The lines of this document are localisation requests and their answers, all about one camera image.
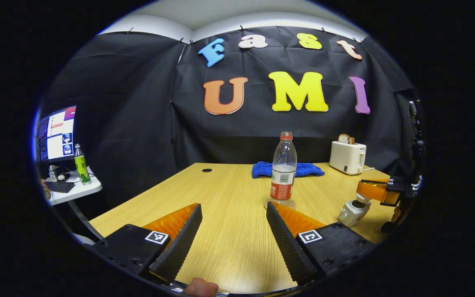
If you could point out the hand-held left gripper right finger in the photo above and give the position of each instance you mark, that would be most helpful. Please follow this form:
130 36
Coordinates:
289 243

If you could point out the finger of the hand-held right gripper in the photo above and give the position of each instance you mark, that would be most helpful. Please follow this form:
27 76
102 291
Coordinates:
375 190

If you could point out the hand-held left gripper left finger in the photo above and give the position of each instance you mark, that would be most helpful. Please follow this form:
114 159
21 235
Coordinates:
179 243

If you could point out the white teacup lid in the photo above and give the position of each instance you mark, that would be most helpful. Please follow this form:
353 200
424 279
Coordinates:
363 201

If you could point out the white ceramic teacup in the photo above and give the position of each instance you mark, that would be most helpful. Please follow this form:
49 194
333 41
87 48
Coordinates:
351 214

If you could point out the round cork coaster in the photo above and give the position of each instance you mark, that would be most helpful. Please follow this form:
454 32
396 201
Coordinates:
291 204

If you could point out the clear plastic water bottle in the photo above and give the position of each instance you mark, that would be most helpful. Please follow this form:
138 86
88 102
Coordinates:
283 177

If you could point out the green bottle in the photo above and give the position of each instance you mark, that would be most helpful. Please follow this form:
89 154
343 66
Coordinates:
82 167

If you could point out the white toaster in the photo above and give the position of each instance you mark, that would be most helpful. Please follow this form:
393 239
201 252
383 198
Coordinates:
346 159

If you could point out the bread slice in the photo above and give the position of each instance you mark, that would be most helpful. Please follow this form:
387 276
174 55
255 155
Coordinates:
345 139

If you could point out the blue towel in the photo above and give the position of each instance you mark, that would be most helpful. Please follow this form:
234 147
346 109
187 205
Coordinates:
262 170

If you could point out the black metal stand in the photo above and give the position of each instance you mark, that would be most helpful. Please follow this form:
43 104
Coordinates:
414 111

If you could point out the white side table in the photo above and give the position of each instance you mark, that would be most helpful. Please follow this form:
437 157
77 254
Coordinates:
85 190

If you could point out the black keyboard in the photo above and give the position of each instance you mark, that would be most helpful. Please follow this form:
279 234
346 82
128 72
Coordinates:
59 187

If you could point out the black backdrop cloth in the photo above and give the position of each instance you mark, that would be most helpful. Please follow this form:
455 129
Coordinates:
130 103

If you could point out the computer monitor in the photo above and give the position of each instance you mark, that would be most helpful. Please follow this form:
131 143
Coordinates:
58 134

